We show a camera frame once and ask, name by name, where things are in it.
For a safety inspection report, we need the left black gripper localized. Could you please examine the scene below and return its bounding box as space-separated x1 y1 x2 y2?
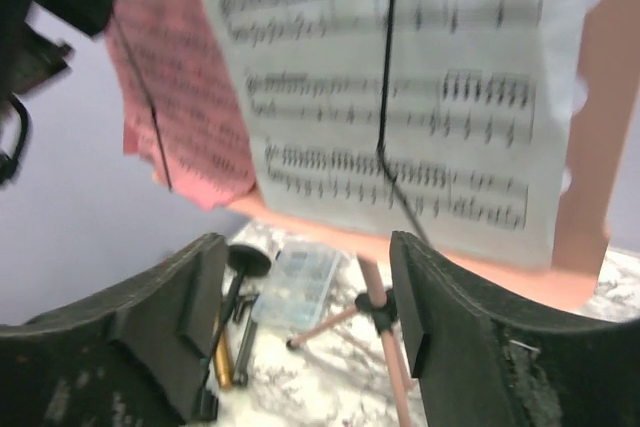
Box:
0 0 126 188

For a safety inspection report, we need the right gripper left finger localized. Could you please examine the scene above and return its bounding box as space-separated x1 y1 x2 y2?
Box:
1 233 227 426

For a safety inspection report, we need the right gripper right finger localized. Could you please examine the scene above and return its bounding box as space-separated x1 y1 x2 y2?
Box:
390 232 639 427

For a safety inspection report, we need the gold microphone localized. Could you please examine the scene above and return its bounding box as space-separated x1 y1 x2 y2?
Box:
213 314 234 391

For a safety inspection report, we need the black desktop mic stand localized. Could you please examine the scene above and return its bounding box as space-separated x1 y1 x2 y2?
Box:
199 244 274 421

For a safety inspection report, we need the pink sheet music page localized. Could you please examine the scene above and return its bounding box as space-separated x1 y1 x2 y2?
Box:
105 0 255 209

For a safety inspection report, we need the white paper sheet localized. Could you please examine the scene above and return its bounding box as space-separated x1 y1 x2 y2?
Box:
203 0 588 267

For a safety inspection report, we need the pink music stand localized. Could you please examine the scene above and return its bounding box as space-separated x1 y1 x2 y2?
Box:
149 0 640 427

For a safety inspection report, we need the clear plastic compartment box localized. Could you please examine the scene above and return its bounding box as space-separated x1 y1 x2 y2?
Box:
252 241 344 331

